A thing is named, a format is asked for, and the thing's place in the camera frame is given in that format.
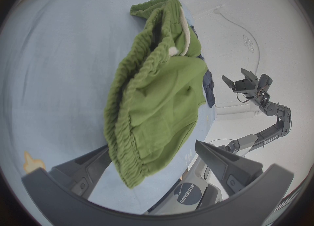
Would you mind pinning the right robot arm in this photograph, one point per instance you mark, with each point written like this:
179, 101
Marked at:
282, 117

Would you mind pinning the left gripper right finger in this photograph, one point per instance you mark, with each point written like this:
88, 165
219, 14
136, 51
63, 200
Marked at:
220, 163

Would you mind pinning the green shorts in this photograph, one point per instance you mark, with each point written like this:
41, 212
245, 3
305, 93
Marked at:
159, 97

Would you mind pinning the dark blue garment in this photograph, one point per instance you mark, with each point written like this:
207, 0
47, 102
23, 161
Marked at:
209, 92

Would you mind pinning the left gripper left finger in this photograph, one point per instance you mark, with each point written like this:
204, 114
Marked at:
78, 173

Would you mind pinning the bed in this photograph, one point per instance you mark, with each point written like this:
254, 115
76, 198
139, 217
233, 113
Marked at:
61, 72

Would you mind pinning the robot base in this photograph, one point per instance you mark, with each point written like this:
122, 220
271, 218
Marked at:
187, 193

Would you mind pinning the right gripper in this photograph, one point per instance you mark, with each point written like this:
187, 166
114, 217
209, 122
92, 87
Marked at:
245, 87

